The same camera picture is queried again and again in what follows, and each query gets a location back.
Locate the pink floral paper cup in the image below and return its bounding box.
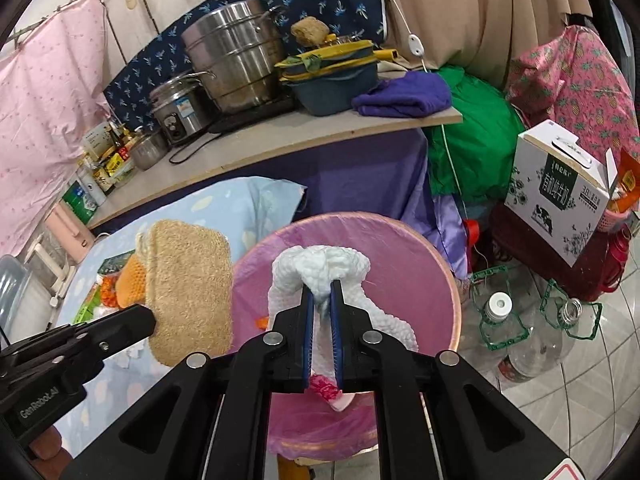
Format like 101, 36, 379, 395
309, 374, 356, 413

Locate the orange foam fruit net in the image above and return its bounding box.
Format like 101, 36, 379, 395
115, 254, 146, 309

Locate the tan loofah scrub pad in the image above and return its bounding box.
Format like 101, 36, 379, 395
137, 220, 233, 367

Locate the orange plastic bag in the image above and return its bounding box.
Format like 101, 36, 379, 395
100, 274, 120, 309

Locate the pink trash bin with liner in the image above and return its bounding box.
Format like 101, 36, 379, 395
232, 212, 461, 462

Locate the person's left hand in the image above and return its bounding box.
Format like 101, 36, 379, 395
30, 427, 73, 480

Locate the light blue dotted tablecloth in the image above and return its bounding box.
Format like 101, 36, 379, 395
55, 177, 306, 456

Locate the small green box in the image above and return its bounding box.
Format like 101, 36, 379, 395
73, 283, 102, 325

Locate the white storage container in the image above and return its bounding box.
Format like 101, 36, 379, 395
0, 255, 52, 344

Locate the clear plastic jug white cap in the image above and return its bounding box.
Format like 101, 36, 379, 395
458, 292, 529, 370

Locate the cream electric kettle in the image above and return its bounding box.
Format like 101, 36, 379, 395
24, 234, 77, 309

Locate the clear plastic jug metal cap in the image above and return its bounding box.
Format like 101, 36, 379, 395
498, 297, 582, 384

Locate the pink electric kettle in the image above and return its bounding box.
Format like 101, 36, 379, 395
44, 202, 96, 263

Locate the green white box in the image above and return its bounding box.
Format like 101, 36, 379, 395
62, 180, 98, 226

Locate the small steel bowl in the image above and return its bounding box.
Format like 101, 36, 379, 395
129, 129, 169, 171

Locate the red thermos flask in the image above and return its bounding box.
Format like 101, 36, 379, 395
599, 224, 631, 294

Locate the white milk gift box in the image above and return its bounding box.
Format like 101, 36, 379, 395
504, 120, 611, 266

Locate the green fabric bundle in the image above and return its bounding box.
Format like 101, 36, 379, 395
428, 65, 525, 204

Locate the pink dotted curtain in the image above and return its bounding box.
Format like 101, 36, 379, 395
1, 0, 108, 256

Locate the steel rice cooker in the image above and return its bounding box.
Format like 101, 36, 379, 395
149, 72, 219, 148

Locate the black induction cooktop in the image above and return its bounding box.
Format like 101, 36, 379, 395
206, 96, 302, 134

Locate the purple folded towel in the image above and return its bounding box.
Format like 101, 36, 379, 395
352, 72, 452, 118

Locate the dark teal plastic basin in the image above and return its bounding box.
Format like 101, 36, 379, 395
285, 63, 378, 117

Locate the pink pineapple print cloth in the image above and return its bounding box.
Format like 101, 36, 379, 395
506, 25, 639, 162

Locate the large steel steamer pot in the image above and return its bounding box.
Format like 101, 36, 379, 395
181, 0, 286, 114

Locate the brown loofah sponge on basin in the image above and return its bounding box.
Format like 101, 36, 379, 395
291, 16, 330, 48

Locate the beige curtain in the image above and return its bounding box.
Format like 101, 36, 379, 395
383, 0, 591, 88

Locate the navy patterned backsplash cloth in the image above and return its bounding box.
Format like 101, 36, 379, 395
105, 0, 386, 127

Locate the white cord switch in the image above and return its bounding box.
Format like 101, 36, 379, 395
407, 34, 424, 58

